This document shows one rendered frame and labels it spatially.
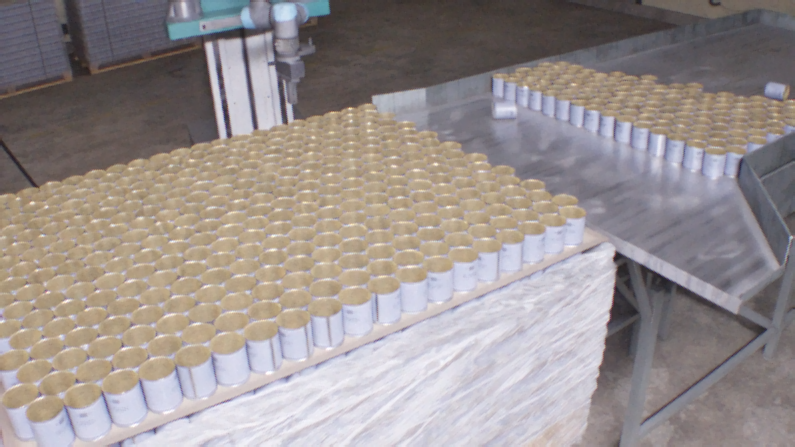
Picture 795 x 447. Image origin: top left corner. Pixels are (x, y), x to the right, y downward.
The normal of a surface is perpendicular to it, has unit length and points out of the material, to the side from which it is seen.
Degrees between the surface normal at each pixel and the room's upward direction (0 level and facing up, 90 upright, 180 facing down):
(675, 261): 0
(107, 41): 91
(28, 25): 88
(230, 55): 90
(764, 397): 0
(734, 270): 0
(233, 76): 90
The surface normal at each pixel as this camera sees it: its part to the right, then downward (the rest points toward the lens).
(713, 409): -0.06, -0.88
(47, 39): 0.58, 0.33
